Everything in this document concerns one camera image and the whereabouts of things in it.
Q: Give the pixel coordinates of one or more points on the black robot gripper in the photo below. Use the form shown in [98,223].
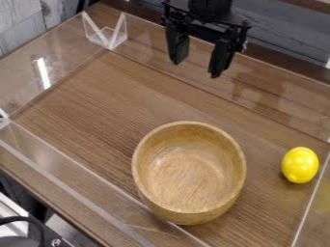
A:
[209,20]

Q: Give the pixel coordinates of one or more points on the yellow lemon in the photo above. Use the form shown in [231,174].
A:
[300,165]

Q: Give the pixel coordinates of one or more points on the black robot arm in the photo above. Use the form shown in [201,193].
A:
[208,20]

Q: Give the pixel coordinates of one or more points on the brown wooden bowl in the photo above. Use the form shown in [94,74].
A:
[189,171]

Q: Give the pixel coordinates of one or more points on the clear acrylic corner bracket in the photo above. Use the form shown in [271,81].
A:
[108,37]

